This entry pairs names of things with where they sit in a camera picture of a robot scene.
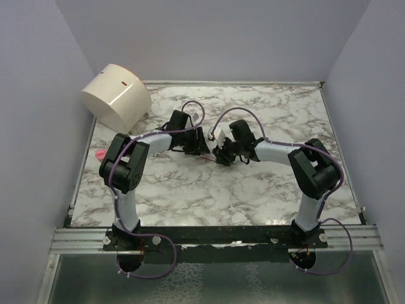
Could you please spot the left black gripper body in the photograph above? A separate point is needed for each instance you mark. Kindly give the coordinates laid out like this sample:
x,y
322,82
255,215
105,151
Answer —
x,y
188,141

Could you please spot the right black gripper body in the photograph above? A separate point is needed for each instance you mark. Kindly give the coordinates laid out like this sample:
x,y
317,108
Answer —
x,y
235,147

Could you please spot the red white staple box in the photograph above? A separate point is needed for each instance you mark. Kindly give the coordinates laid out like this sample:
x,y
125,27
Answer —
x,y
208,156

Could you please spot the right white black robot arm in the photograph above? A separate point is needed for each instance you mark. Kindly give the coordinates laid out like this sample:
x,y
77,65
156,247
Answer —
x,y
317,173

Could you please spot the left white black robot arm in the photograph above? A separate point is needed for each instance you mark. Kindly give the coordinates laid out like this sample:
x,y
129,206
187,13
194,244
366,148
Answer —
x,y
123,166

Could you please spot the cream round bread box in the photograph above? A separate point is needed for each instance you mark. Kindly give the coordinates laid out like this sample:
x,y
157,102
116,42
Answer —
x,y
117,98

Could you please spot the pink capped bottle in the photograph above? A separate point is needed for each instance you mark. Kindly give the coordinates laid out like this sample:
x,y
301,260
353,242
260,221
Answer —
x,y
100,154

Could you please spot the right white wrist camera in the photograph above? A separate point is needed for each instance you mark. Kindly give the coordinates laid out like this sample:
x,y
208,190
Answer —
x,y
216,138

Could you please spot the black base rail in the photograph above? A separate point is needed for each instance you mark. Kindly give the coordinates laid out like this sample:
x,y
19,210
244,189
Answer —
x,y
212,244

